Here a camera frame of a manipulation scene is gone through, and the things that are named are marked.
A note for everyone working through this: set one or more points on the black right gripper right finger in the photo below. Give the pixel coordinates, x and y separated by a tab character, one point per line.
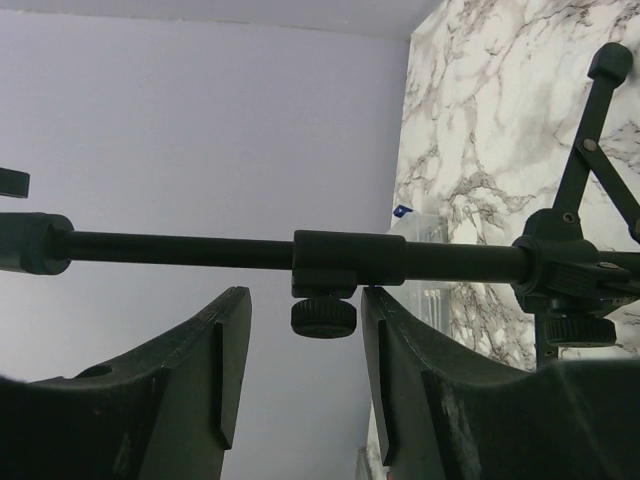
444	411

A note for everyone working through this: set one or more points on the black tripod shock mount stand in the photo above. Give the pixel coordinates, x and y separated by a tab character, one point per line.
568	285

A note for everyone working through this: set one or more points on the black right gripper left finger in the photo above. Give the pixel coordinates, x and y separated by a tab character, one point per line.
165	410

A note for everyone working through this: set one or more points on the clear plastic screw box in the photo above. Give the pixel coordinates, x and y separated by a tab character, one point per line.
428	300

